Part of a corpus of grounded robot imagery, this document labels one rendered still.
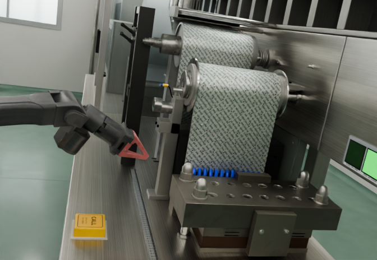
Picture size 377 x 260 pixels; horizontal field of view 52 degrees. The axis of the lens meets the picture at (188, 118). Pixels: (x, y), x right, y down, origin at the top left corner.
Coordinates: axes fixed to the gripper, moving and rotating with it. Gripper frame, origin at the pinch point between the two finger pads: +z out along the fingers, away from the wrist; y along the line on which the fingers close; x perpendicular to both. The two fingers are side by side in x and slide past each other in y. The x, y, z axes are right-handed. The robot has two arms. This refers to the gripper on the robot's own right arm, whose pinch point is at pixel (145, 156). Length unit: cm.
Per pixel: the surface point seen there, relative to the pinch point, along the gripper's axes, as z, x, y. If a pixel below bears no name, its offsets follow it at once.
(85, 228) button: -4.8, -18.5, 13.7
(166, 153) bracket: 6.9, 2.6, -7.2
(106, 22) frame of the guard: -24, 21, -102
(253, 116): 16.7, 26.2, 0.9
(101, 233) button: -0.9, -17.6, 14.0
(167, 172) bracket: 10.9, -1.7, -7.2
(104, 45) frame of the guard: -18, 11, -102
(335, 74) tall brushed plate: 22, 47, 10
